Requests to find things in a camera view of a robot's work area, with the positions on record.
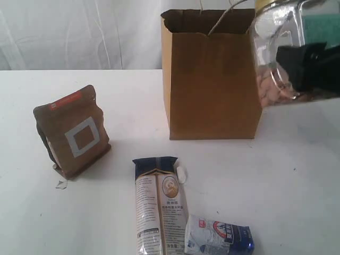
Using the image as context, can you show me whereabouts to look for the white blue salt packet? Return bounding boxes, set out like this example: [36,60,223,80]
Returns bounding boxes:
[184,215,254,254]

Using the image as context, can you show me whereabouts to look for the clear jar yellow lid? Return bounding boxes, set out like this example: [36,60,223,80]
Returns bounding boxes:
[250,1,339,107]

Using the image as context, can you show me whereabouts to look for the brown paper bag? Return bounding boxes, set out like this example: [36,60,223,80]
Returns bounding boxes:
[161,8,262,140]

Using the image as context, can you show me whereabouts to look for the brown pouch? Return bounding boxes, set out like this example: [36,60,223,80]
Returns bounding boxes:
[33,84,111,180]

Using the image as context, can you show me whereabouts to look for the small torn paper scrap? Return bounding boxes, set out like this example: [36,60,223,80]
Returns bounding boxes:
[55,181,68,190]

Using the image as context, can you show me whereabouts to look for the white cube by pasta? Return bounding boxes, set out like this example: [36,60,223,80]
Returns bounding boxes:
[176,166,187,184]

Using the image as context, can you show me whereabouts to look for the long pasta packet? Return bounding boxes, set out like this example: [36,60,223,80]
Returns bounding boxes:
[133,156,187,254]

